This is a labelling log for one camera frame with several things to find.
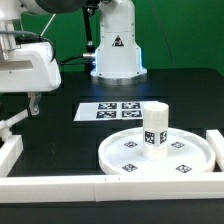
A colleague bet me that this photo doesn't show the white left frame bar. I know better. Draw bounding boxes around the white left frame bar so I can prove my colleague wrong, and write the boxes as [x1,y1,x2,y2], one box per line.
[0,135,23,177]

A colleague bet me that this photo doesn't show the white rod part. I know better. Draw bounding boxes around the white rod part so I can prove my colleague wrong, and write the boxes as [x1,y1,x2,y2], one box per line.
[0,109,28,142]

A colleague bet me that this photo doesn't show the white paper marker sheet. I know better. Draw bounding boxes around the white paper marker sheet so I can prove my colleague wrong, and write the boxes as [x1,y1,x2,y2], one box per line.
[74,101,147,121]

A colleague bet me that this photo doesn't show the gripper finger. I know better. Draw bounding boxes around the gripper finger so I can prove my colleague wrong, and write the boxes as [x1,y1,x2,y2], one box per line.
[28,92,42,116]

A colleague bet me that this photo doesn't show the white cable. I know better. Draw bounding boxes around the white cable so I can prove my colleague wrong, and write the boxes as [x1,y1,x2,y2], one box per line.
[39,13,57,38]

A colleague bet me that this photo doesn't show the black cable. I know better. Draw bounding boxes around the black cable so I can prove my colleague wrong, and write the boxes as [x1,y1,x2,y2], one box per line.
[56,55,88,66]

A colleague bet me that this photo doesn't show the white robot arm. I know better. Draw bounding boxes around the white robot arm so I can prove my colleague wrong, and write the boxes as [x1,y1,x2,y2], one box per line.
[0,0,147,115]

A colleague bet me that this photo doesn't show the white front frame bar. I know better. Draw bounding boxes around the white front frame bar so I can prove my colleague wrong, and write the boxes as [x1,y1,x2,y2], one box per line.
[0,172,224,203]

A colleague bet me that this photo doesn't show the black camera stand pole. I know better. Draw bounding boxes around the black camera stand pole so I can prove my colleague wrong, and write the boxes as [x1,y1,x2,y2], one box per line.
[81,0,101,76]

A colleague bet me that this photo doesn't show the white round table top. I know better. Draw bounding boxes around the white round table top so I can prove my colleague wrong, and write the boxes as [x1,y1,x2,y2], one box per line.
[98,127,215,176]

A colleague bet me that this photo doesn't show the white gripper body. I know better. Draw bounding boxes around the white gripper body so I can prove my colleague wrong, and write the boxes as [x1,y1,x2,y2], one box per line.
[0,42,61,93]

